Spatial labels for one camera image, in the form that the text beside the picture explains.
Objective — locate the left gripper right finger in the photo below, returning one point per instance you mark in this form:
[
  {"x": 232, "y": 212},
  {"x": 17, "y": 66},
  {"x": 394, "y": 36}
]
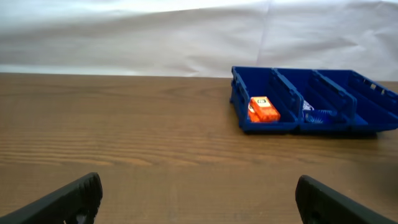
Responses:
[{"x": 326, "y": 205}]

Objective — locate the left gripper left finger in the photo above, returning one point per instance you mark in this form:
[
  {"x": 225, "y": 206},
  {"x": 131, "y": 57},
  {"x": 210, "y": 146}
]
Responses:
[{"x": 68, "y": 202}]

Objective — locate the blue candy pack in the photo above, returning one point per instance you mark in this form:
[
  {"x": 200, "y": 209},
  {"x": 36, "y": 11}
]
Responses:
[
  {"x": 320, "y": 116},
  {"x": 308, "y": 105}
]

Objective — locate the orange candy box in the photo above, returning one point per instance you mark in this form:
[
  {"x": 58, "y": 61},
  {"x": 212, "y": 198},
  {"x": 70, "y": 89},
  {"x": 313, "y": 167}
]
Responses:
[
  {"x": 265, "y": 109},
  {"x": 252, "y": 117}
]

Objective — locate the blue tray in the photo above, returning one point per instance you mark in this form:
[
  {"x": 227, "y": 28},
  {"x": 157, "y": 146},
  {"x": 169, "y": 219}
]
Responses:
[{"x": 267, "y": 84}]

